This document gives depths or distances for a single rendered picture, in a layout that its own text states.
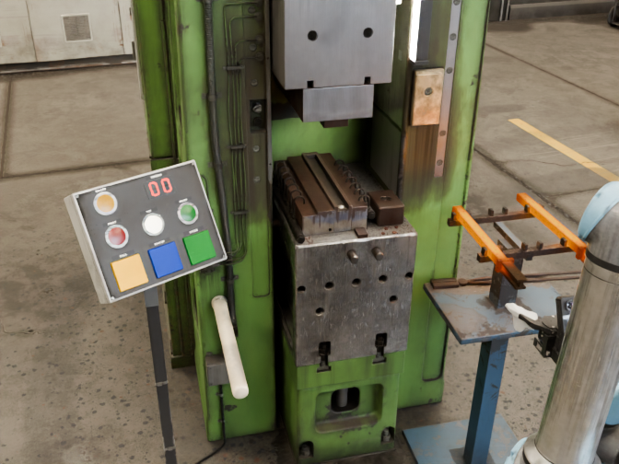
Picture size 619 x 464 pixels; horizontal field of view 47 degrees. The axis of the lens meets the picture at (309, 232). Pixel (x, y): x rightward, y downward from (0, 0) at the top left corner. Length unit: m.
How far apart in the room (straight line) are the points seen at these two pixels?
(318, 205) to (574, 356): 1.00
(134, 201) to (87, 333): 1.59
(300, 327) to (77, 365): 1.26
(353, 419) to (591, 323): 1.40
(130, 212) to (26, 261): 2.21
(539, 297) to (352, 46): 0.98
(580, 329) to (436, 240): 1.17
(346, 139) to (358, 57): 0.66
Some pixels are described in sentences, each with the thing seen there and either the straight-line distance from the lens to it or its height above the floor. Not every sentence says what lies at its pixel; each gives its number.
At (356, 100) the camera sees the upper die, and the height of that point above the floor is 1.32.
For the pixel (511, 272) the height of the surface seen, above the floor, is 0.98.
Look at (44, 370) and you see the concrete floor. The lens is 3.20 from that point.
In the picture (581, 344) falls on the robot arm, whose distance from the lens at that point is 1.36.
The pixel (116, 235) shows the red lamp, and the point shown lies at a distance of 1.80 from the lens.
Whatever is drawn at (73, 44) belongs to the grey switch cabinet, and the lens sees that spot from 7.22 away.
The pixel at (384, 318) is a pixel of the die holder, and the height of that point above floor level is 0.61.
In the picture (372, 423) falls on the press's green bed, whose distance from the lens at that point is 2.58.
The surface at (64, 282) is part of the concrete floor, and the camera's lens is 3.75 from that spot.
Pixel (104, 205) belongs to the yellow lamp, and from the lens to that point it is 1.80.
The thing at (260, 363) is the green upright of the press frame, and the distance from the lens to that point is 2.53.
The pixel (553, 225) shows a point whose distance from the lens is 2.16.
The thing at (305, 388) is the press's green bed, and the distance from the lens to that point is 2.39.
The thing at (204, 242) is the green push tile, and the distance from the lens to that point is 1.88.
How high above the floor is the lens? 1.95
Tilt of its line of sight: 29 degrees down
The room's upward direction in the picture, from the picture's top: 1 degrees clockwise
